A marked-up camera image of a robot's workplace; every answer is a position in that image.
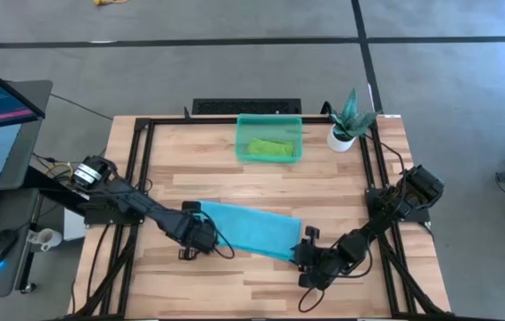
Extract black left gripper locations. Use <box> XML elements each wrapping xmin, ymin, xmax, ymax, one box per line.
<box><xmin>179</xmin><ymin>201</ymin><xmax>220</xmax><ymax>253</ymax></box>

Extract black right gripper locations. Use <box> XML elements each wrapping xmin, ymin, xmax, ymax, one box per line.
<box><xmin>294</xmin><ymin>226</ymin><xmax>338</xmax><ymax>282</ymax></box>

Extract blue microfiber towel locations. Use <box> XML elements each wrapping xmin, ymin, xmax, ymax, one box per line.
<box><xmin>198</xmin><ymin>199</ymin><xmax>304</xmax><ymax>263</ymax></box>

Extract green microfiber towel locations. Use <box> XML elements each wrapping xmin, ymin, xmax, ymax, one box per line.
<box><xmin>245</xmin><ymin>137</ymin><xmax>296</xmax><ymax>158</ymax></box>

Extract green mesh basket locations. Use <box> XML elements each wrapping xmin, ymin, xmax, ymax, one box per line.
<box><xmin>234</xmin><ymin>113</ymin><xmax>303</xmax><ymax>164</ymax></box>

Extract snake plant in white pot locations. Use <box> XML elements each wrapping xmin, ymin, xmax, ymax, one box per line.
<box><xmin>326</xmin><ymin>87</ymin><xmax>383</xmax><ymax>153</ymax></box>

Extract black floor vent grille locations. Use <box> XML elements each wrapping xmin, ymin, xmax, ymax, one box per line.
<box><xmin>191</xmin><ymin>97</ymin><xmax>302</xmax><ymax>116</ymax></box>

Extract white box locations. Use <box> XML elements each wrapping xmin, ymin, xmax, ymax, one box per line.
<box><xmin>62</xmin><ymin>207</ymin><xmax>88</xmax><ymax>242</ymax></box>

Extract white cup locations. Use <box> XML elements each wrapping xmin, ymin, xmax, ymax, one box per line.
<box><xmin>27</xmin><ymin>227</ymin><xmax>63</xmax><ymax>252</ymax></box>

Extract grey computer desk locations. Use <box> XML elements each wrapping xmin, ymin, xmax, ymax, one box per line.
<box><xmin>0</xmin><ymin>79</ymin><xmax>75</xmax><ymax>300</ymax></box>

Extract black aluminium table frame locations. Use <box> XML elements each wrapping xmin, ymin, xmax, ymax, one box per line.
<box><xmin>67</xmin><ymin>114</ymin><xmax>452</xmax><ymax>321</ymax></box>

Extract thin black floor cable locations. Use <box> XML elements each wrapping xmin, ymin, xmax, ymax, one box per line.
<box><xmin>49</xmin><ymin>92</ymin><xmax>114</xmax><ymax>121</ymax></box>

